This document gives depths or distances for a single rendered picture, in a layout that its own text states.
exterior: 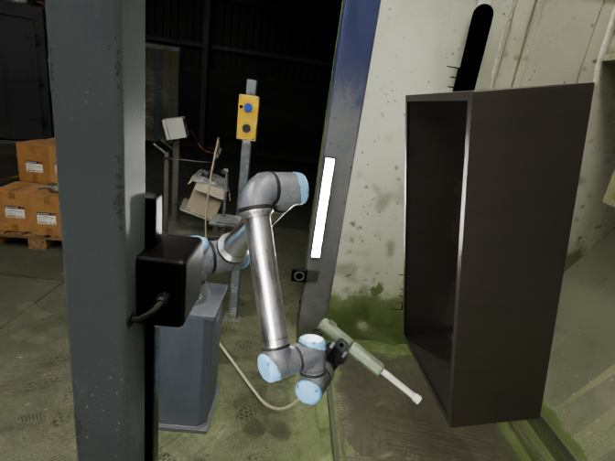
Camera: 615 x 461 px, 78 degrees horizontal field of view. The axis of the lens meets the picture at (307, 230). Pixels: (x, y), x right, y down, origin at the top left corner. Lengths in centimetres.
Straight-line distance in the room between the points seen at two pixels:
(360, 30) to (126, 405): 209
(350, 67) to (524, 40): 94
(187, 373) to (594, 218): 251
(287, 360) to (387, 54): 167
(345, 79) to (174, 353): 163
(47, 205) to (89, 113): 368
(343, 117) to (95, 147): 197
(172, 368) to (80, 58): 167
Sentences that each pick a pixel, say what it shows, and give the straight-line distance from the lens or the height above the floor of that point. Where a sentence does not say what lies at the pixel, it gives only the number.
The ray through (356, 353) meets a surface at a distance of 161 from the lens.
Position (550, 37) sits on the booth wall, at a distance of 262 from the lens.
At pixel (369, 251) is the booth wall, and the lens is 242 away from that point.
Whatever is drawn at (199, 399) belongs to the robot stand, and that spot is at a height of 19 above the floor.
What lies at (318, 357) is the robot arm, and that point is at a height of 76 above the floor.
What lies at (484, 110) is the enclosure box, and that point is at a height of 159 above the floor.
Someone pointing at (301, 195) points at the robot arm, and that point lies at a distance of 131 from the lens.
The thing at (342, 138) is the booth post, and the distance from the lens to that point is 224.
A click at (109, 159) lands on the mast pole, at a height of 148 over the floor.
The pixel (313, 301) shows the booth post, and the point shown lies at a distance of 253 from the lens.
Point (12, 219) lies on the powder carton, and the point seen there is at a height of 25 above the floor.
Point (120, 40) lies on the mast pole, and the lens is 31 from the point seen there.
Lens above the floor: 153
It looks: 18 degrees down
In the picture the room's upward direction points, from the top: 8 degrees clockwise
